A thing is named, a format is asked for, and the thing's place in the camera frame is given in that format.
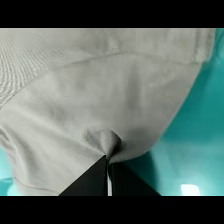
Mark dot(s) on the brown garment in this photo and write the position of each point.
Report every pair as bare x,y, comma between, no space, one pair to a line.
100,93

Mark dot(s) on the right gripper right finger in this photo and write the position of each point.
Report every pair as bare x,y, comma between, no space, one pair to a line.
128,183

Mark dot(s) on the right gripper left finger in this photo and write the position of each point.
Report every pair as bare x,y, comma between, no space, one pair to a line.
93,181

